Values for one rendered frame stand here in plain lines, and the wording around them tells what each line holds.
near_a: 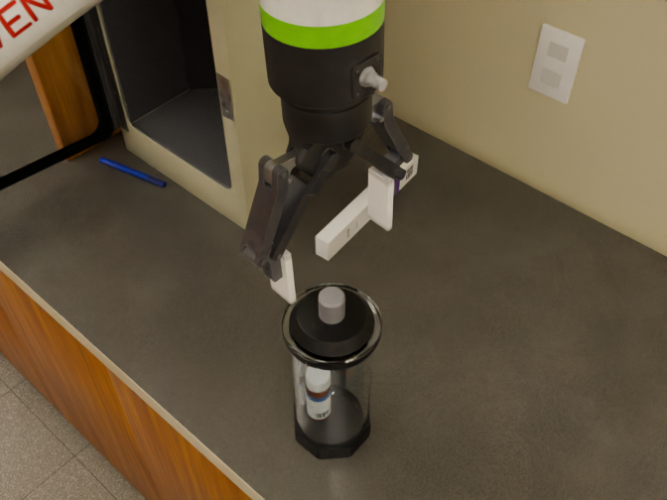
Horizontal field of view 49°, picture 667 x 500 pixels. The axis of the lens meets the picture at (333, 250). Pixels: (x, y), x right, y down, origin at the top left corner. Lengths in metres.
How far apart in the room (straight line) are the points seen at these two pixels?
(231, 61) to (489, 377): 0.55
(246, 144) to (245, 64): 0.13
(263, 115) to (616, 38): 0.51
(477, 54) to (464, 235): 0.31
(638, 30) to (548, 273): 0.37
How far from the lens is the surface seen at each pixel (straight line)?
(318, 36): 0.52
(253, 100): 1.05
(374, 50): 0.55
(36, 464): 2.14
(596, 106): 1.21
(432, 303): 1.10
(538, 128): 1.28
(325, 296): 0.75
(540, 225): 1.24
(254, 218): 0.62
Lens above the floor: 1.80
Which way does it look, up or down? 48 degrees down
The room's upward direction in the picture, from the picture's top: straight up
